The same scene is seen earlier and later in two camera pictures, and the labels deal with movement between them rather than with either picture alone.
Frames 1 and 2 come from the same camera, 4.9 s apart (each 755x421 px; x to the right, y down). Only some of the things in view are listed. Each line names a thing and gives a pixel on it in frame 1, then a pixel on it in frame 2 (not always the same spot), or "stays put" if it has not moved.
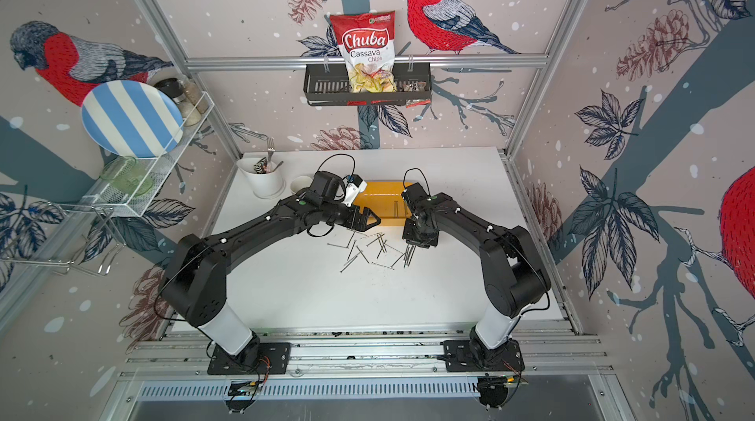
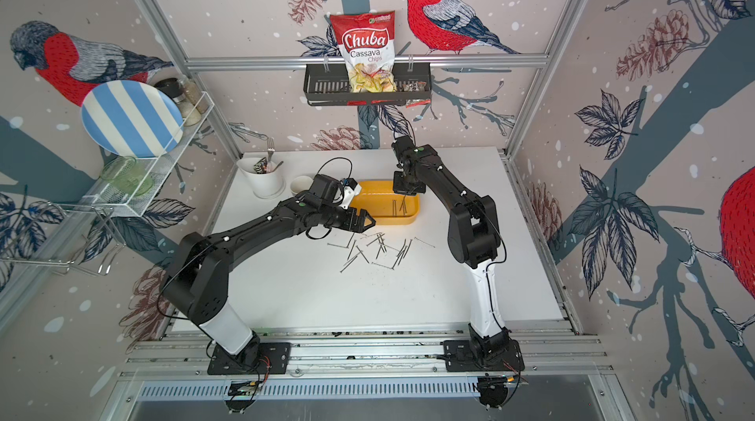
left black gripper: x=362 y=225 stays put
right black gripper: x=429 y=241 to x=397 y=190
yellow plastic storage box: x=385 y=200 stays put
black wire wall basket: x=328 y=85 stays put
